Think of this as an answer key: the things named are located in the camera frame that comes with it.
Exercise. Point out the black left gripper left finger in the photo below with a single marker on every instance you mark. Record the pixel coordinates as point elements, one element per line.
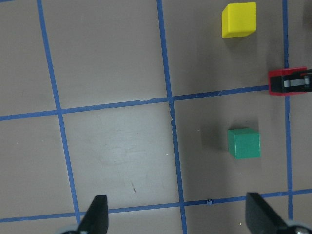
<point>96,220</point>

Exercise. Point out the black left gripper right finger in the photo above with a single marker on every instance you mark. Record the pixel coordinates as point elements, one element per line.
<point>261,218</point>

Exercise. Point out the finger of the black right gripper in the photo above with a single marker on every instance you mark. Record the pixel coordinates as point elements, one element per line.
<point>296,81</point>

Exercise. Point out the red wooden block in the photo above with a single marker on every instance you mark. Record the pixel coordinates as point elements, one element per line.
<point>275,73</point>

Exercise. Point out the green wooden block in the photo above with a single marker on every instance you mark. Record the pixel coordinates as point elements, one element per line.
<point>244,143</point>

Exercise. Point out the yellow wooden block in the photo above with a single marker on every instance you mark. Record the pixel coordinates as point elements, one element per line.
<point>238,20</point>

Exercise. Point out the brown paper table mat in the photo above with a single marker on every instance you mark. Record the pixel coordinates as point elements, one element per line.
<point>133,99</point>

